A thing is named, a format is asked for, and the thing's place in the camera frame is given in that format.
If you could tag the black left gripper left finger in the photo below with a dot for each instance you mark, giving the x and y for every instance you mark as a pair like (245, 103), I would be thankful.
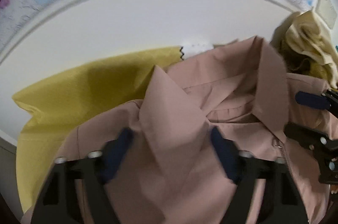
(58, 200)

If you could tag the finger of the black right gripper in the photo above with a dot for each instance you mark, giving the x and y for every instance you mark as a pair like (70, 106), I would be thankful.
(306, 137)
(325, 101)

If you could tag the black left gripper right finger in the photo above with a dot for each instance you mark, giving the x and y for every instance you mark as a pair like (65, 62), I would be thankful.
(265, 190)

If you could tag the pink jacket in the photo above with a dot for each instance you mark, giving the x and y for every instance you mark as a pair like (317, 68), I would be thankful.
(171, 173)

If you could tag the cream and mustard garment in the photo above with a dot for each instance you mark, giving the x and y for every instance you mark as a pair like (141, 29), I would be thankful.
(305, 44)

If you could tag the yellow blanket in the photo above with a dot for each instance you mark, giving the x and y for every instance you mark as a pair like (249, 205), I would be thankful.
(63, 101)

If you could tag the white patterned pillow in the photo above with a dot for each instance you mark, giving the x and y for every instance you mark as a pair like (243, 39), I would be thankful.
(194, 46)

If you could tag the white wall notice sheet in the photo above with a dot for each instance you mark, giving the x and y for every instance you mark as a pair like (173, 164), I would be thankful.
(327, 12)

